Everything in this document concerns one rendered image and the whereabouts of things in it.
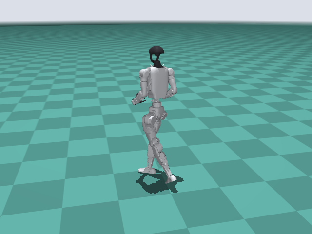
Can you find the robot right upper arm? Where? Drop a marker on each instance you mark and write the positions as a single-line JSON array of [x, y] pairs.
[[172, 82]]

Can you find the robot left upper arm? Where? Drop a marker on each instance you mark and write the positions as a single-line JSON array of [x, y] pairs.
[[143, 74]]

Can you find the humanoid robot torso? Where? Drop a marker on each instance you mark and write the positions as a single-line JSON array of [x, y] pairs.
[[157, 88]]

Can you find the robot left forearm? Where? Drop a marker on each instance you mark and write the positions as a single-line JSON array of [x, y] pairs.
[[138, 99]]

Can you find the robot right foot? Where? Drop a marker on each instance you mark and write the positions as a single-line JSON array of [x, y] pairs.
[[145, 170]]

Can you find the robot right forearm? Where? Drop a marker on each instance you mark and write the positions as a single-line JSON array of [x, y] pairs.
[[168, 95]]

